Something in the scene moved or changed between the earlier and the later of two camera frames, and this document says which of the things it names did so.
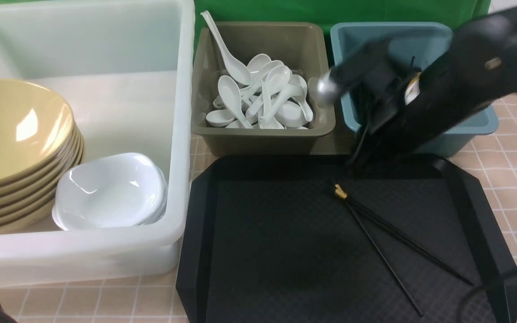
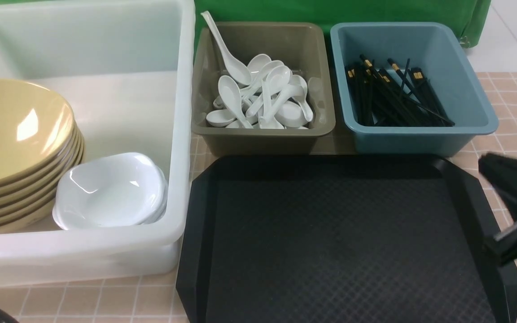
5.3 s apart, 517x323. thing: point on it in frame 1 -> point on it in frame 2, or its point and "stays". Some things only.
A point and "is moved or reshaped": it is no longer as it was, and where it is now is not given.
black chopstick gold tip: (340, 193) is moved or reshaped
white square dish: (124, 190) stays
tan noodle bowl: (16, 128) stays
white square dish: (111, 189) stays
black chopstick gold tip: (339, 192) is moved or reshaped
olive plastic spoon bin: (302, 46) stays
